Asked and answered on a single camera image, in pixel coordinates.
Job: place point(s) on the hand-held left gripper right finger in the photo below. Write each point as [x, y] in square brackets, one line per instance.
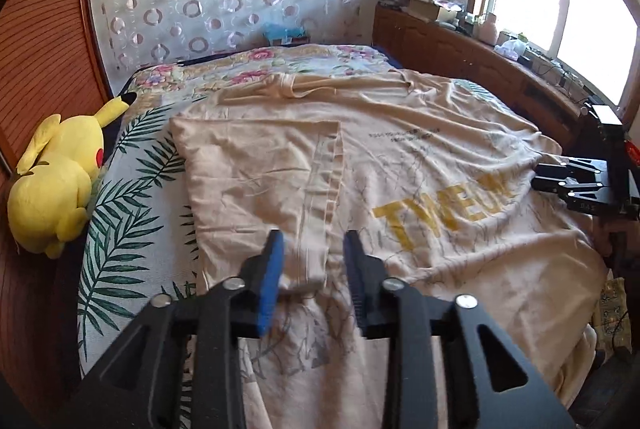
[356, 294]

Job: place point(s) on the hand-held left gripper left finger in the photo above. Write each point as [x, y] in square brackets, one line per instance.
[270, 289]

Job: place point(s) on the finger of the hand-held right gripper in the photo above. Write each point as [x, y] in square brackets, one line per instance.
[547, 185]
[547, 170]

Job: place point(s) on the beige printed t-shirt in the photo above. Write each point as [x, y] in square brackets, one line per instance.
[425, 159]

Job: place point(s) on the crumpled white tissue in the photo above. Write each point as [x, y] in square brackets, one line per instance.
[510, 46]

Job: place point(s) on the yellow patterned cloth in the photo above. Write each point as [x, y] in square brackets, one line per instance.
[612, 314]

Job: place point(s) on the pale pink jar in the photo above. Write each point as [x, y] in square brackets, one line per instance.
[488, 28]

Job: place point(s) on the wooden panelled cabinet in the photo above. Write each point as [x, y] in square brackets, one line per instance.
[450, 49]

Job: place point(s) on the bed with leaf-pattern sheet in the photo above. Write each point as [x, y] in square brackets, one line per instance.
[130, 189]

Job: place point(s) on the yellow plush toy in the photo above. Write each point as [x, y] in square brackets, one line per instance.
[55, 179]

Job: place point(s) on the blue box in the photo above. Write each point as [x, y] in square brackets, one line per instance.
[285, 33]

